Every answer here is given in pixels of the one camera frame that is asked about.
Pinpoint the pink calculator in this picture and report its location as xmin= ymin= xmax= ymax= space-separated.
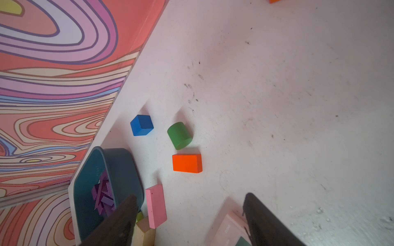
xmin=210 ymin=212 xmax=251 ymax=246

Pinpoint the purple wooden brick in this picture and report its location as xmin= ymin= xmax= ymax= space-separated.
xmin=101 ymin=195 xmax=115 ymax=207

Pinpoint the green wooden cylinder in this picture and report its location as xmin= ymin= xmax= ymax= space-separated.
xmin=167 ymin=122 xmax=192 ymax=150

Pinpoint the natural wood block rear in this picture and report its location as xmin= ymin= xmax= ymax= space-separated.
xmin=132 ymin=217 xmax=156 ymax=246

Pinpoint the pink long wooden block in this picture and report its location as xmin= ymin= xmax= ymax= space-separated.
xmin=145 ymin=184 xmax=167 ymax=229

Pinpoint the light green flat block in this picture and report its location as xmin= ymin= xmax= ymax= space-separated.
xmin=136 ymin=211 xmax=144 ymax=223

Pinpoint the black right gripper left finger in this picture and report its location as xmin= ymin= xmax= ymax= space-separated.
xmin=81 ymin=194 xmax=138 ymax=246

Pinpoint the teal plastic storage bin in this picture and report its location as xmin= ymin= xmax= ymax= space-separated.
xmin=73 ymin=146 xmax=144 ymax=241

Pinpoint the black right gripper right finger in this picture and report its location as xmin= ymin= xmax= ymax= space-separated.
xmin=243 ymin=193 xmax=305 ymax=246

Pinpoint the red-orange wooden block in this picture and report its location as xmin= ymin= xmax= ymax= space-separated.
xmin=172 ymin=154 xmax=203 ymax=173

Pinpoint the blue wooden cube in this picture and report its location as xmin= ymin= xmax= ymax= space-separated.
xmin=130 ymin=115 xmax=154 ymax=136

